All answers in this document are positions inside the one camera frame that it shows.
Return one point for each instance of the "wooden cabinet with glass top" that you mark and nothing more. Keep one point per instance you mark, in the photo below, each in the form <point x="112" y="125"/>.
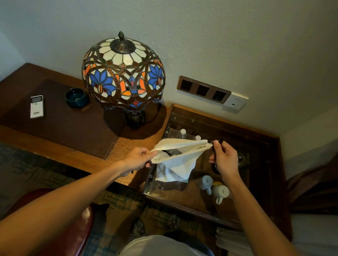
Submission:
<point x="264" y="163"/>

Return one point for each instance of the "person's right hand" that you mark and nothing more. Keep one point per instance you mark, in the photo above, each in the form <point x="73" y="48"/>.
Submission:
<point x="227" y="162"/>

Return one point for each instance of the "person's right forearm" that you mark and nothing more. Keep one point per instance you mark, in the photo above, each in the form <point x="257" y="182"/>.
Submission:
<point x="253" y="216"/>

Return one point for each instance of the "black electric kettle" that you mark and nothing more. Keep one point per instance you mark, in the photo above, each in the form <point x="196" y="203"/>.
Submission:
<point x="241" y="159"/>

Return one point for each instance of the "person's left hand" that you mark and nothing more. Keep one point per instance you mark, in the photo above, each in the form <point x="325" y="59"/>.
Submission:
<point x="134" y="161"/>

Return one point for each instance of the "person's right thumb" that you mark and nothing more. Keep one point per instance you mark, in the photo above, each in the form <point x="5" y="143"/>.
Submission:
<point x="212" y="158"/>

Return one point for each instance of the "black item in bag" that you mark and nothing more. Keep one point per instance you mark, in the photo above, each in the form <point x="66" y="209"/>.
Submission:
<point x="171" y="152"/>

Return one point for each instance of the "wooden desk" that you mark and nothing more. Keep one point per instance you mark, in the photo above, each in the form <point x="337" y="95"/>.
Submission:
<point x="132" y="143"/>

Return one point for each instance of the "white remote control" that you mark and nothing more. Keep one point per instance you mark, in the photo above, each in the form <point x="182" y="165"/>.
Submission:
<point x="36" y="106"/>

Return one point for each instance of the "brown leather desk mat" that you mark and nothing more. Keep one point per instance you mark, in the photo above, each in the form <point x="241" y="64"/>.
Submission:
<point x="66" y="121"/>

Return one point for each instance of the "person's white shirt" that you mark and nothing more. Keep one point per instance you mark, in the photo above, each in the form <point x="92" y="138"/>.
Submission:
<point x="161" y="246"/>

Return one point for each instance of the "dark teal ashtray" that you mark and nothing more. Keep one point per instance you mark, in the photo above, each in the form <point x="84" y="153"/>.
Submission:
<point x="76" y="98"/>

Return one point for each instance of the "white mug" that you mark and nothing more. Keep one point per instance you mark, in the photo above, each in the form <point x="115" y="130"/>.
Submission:
<point x="220" y="192"/>
<point x="206" y="183"/>

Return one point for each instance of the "red leather chair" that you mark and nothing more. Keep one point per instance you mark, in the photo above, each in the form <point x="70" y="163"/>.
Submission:
<point x="74" y="232"/>

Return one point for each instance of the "bronze switch panel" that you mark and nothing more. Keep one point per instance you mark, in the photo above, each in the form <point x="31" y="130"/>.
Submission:
<point x="203" y="89"/>

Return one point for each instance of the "white bed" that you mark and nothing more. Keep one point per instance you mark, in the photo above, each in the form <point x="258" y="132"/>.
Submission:
<point x="316" y="234"/>

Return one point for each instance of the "person's left thumb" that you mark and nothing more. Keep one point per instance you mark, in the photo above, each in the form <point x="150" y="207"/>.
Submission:
<point x="150" y="154"/>

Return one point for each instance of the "stack of white towels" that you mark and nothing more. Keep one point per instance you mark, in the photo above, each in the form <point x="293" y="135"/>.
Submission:
<point x="232" y="241"/>

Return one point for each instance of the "stained glass table lamp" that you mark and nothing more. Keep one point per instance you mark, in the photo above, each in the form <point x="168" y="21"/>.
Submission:
<point x="124" y="73"/>

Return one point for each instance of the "white wall socket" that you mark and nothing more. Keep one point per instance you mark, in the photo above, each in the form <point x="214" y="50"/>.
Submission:
<point x="235" y="101"/>

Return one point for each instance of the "person's left forearm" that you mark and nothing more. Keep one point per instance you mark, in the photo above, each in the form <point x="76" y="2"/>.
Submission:
<point x="60" y="200"/>

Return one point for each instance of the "brown curtain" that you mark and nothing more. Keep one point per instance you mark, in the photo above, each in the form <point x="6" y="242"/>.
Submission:
<point x="314" y="190"/>

